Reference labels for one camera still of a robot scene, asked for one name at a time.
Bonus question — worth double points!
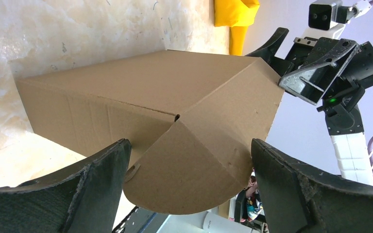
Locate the yellow garment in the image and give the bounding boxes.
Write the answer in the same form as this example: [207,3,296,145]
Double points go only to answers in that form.
[214,0,260,56]

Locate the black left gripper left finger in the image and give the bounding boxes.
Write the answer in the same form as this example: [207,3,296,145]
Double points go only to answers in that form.
[0,139,131,233]

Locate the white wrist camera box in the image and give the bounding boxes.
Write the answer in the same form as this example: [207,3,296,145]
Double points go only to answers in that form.
[303,0,351,39]

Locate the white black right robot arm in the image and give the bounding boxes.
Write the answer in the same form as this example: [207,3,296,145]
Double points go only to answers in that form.
[250,28,373,186]

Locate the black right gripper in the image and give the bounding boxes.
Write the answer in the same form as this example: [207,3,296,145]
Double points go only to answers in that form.
[245,27,373,110]

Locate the brown cardboard box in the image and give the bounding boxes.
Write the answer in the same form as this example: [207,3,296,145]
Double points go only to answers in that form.
[16,50,284,215]

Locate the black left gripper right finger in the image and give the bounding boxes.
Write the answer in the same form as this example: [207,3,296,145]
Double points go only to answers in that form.
[251,139,373,233]

